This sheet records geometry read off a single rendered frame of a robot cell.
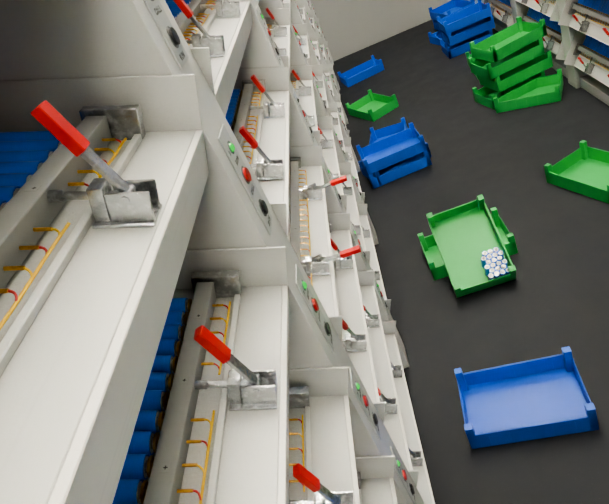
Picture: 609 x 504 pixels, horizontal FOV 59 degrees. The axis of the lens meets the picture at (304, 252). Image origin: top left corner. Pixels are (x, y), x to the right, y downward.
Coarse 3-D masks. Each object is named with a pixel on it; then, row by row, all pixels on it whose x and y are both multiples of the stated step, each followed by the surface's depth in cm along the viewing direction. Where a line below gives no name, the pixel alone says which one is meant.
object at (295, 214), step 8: (296, 168) 121; (296, 176) 118; (296, 184) 114; (296, 192) 111; (296, 200) 109; (304, 200) 111; (296, 208) 106; (296, 216) 103; (296, 224) 101; (296, 232) 98; (296, 240) 96; (296, 248) 94
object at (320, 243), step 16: (304, 160) 127; (320, 160) 127; (304, 176) 123; (320, 176) 123; (304, 208) 111; (320, 208) 110; (304, 224) 105; (320, 224) 105; (304, 240) 100; (320, 240) 100; (304, 256) 96; (320, 288) 88; (336, 304) 85; (336, 320) 75
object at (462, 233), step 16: (464, 208) 190; (480, 208) 189; (432, 224) 192; (448, 224) 193; (464, 224) 191; (480, 224) 189; (448, 240) 190; (464, 240) 188; (480, 240) 186; (496, 240) 184; (448, 256) 188; (464, 256) 186; (480, 256) 184; (448, 272) 180; (464, 272) 184; (480, 272) 182; (512, 272) 172; (464, 288) 176; (480, 288) 178
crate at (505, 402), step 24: (528, 360) 144; (552, 360) 143; (480, 384) 150; (504, 384) 147; (528, 384) 144; (552, 384) 142; (576, 384) 139; (480, 408) 145; (504, 408) 142; (528, 408) 139; (552, 408) 136; (576, 408) 134; (480, 432) 139; (504, 432) 132; (528, 432) 131; (552, 432) 130; (576, 432) 129
